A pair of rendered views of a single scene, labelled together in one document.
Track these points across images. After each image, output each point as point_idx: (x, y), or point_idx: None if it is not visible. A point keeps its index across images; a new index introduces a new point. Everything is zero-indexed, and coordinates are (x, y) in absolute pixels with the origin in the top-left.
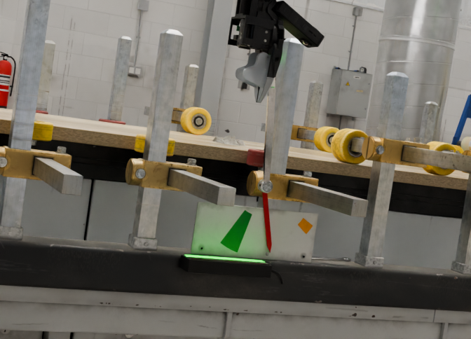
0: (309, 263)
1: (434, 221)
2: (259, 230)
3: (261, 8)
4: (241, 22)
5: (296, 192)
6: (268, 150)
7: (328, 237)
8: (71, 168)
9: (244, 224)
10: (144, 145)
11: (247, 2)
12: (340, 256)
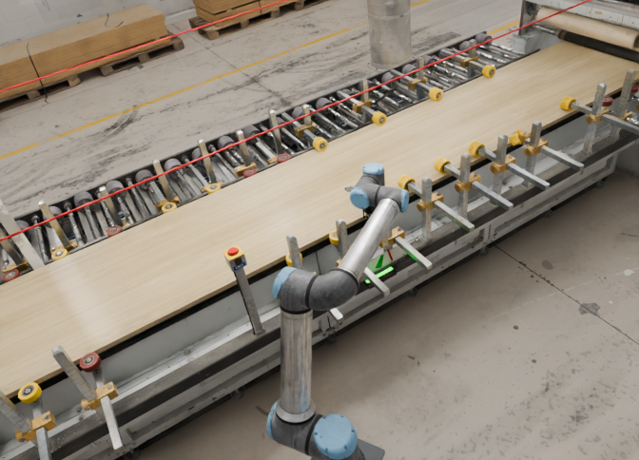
0: (406, 255)
1: (443, 188)
2: (387, 257)
3: (375, 207)
4: (369, 217)
5: (398, 244)
6: (386, 239)
7: (404, 217)
8: (307, 253)
9: (381, 258)
10: (335, 242)
11: (369, 207)
12: (410, 220)
